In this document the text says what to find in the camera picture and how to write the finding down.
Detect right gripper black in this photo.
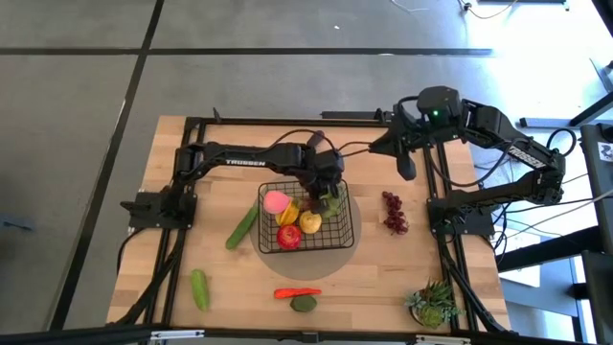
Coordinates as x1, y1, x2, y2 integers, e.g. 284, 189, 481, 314
369, 122, 430, 157

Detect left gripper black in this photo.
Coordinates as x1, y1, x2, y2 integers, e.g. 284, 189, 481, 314
301, 170, 344, 215

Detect green grape bunch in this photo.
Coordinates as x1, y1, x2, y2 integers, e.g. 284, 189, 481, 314
319, 191, 344, 219

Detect yellow pear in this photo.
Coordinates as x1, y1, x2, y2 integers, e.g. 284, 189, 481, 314
299, 210, 323, 235

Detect yellow orange fruit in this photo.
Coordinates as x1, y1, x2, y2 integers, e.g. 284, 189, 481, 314
275, 199, 302, 227

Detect pink peach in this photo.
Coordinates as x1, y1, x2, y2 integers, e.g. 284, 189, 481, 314
262, 190, 291, 216

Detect red apple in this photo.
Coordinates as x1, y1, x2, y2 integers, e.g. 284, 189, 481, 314
276, 224, 304, 251

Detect red grape bunch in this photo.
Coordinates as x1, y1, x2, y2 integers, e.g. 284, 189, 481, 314
381, 191, 409, 236

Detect smooth green cucumber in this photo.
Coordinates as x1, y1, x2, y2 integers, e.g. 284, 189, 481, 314
225, 203, 260, 251

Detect orange carrot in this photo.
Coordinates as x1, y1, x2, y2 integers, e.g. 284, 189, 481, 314
273, 287, 323, 300

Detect dark green avocado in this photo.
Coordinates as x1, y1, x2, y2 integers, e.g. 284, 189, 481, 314
289, 294, 318, 313

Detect bumpy light green cucumber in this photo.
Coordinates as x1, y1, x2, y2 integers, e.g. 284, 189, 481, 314
190, 268, 211, 312

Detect round grey mat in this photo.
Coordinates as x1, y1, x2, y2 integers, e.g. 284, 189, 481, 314
248, 176, 363, 282

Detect potted succulent plant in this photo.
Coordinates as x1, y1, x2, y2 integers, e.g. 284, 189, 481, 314
404, 279, 466, 331

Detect black stand legs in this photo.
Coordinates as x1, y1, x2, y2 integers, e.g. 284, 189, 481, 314
519, 88, 613, 129

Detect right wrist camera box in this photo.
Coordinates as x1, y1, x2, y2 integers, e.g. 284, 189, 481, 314
396, 149, 418, 182

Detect black bracket bar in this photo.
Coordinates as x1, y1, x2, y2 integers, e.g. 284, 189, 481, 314
321, 109, 407, 122

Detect black wire basket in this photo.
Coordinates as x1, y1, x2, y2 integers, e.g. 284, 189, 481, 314
257, 179, 350, 254

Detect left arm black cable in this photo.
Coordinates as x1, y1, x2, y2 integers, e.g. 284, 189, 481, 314
267, 127, 374, 160

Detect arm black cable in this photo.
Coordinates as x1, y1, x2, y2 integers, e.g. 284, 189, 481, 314
424, 136, 516, 189
267, 127, 374, 160

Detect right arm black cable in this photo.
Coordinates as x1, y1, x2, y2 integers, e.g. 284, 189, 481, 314
424, 136, 516, 189

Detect pale floor cable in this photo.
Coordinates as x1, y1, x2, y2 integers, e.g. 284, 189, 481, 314
457, 0, 521, 21

